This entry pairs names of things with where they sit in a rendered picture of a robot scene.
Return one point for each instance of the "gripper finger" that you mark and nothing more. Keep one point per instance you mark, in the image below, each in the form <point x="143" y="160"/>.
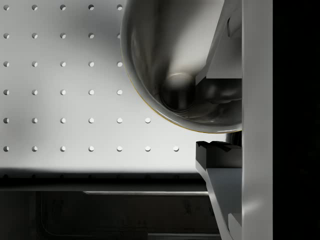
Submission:
<point x="225" y="190"/>
<point x="230" y="55"/>

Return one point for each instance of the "yellow mug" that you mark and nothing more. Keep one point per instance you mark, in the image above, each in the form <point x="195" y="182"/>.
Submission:
<point x="155" y="50"/>

